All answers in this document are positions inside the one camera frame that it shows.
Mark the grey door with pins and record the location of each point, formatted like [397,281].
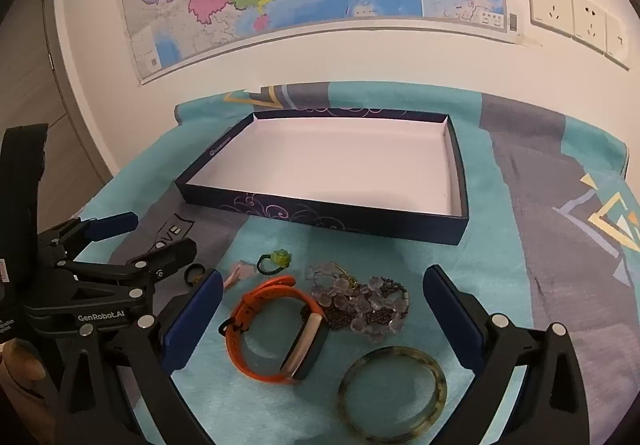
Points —
[30,75]

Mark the orange wrist band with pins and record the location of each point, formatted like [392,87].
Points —
[240,325]

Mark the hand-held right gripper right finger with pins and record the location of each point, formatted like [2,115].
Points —
[452,320]

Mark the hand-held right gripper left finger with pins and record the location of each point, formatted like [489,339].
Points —
[192,320]

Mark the dark blue box tray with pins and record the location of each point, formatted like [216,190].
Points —
[325,165]

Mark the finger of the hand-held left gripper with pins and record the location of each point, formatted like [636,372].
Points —
[112,224]
[170,257]

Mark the white wall socket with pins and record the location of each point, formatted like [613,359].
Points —
[550,5]
[617,42]
[590,25]

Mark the person's left hand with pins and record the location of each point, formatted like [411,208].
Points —
[20,367]

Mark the tortoiseshell bangle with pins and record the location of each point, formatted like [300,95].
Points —
[345,395]

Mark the teal grey printed cloth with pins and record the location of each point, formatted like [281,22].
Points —
[525,225]

